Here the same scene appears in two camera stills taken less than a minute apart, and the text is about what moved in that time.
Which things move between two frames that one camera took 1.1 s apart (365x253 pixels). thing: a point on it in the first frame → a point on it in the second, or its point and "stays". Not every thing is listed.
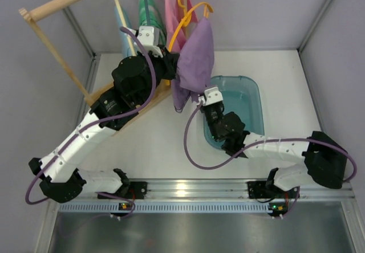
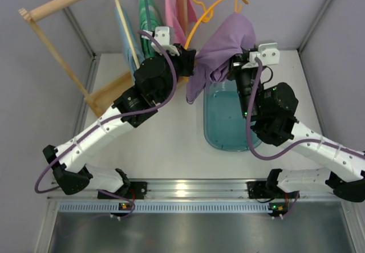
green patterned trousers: (154, 18) stays
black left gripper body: (170, 65) → (187, 62)
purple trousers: (196, 64) → (211, 63)
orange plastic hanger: (185, 20) → (208, 13)
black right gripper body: (211, 111) → (236, 64)
